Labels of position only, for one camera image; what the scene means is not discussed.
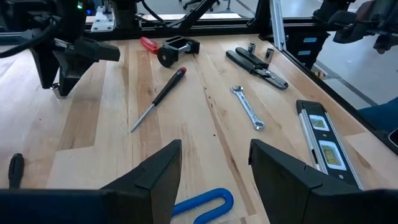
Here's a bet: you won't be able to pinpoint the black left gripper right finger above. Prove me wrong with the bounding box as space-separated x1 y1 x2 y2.
248 139 398 224

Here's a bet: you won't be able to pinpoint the small chrome combination wrench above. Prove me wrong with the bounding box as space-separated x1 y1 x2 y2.
230 85 266 131

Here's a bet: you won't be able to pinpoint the black wire stripper pliers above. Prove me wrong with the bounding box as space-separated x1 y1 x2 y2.
226 46 289 90

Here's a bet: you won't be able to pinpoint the black cabinet with blue labels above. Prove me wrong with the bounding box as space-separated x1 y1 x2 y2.
285 29 330 71

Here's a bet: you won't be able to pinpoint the black torpedo level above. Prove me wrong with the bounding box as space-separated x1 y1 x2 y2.
295 99 364 190

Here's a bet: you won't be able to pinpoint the blue T-handle hex key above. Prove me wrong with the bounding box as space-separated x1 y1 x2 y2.
170 187 234 224

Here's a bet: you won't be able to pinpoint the silver metal plate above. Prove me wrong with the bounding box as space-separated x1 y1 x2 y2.
90 5 116 32

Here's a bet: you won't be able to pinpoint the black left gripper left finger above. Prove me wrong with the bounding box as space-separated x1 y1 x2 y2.
0 139 183 224

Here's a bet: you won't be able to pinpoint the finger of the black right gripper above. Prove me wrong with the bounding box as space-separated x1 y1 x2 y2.
30 52 60 90
54 52 91 96

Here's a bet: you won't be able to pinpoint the black aluminium table frame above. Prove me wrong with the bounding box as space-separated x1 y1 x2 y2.
0 12 398 156

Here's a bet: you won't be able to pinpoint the person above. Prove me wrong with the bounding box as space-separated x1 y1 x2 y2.
357 96 398 134

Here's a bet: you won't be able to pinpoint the black C-clamp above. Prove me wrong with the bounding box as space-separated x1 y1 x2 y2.
157 35 201 68

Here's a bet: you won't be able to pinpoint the small black screwdriver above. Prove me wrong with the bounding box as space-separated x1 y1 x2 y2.
8 152 25 189

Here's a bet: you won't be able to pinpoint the silver aluminium post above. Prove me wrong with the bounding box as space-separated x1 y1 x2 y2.
269 0 287 52

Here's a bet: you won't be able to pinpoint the black office chair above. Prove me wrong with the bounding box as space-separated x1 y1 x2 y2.
178 0 221 10

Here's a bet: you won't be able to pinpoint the black and red screwdriver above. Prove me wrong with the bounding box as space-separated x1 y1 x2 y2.
130 66 188 133

